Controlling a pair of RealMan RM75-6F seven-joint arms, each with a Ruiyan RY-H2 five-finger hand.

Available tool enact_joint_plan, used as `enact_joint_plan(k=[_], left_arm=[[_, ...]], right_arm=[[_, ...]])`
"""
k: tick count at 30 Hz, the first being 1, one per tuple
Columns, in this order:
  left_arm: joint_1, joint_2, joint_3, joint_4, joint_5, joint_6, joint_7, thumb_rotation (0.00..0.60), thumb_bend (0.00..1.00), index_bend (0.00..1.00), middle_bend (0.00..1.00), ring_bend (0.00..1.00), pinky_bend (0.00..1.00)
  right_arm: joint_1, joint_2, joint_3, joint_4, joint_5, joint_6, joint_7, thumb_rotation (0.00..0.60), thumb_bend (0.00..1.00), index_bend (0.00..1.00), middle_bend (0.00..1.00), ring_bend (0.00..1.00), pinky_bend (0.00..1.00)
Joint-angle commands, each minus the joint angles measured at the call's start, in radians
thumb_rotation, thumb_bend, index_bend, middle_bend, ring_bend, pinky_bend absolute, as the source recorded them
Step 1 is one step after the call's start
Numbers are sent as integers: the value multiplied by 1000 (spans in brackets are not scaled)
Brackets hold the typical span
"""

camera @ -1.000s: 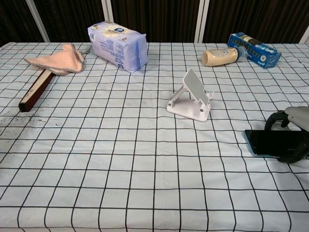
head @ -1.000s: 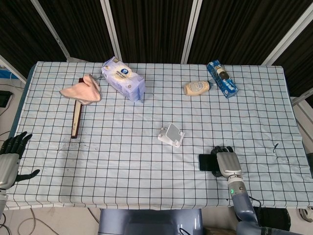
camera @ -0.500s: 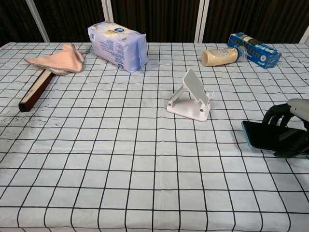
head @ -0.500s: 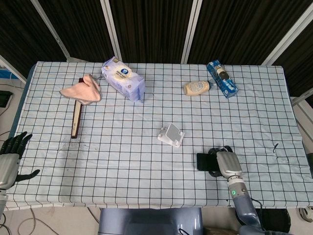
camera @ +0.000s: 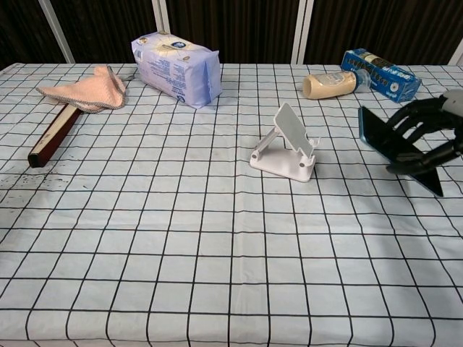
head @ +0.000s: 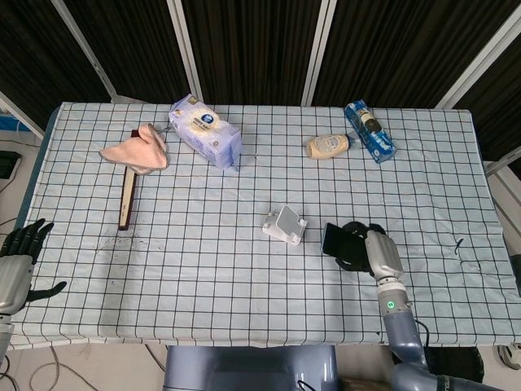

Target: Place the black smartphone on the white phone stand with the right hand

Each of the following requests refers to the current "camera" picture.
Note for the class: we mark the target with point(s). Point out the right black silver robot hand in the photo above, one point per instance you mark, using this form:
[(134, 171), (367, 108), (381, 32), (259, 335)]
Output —
[(434, 108)]

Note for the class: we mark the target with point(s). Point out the black smartphone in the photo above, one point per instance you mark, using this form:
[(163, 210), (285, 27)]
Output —
[(380, 133)]

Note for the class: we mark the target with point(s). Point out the white folding phone stand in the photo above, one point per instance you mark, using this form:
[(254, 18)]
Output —
[(289, 126)]

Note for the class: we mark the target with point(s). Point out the blue cookie box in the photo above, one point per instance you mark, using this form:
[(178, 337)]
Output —
[(387, 77)]

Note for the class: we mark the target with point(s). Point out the beige squeeze bottle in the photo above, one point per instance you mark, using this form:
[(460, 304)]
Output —
[(329, 85)]

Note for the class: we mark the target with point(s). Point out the white blue tissue pack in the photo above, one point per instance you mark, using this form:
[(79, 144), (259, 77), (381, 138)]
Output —
[(177, 68)]

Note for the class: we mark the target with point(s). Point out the checkered light blue tablecloth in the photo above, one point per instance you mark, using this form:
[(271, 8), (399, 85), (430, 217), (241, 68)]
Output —
[(181, 235)]

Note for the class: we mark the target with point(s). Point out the pink cloth with grey trim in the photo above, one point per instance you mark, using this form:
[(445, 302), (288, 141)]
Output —
[(94, 90)]

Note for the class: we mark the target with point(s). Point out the dark wooden stick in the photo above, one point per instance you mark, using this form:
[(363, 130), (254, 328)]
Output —
[(54, 137)]

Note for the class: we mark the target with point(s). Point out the white partition frame post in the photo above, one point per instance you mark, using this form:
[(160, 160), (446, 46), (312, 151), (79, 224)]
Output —
[(161, 16), (58, 32), (457, 50), (302, 32)]

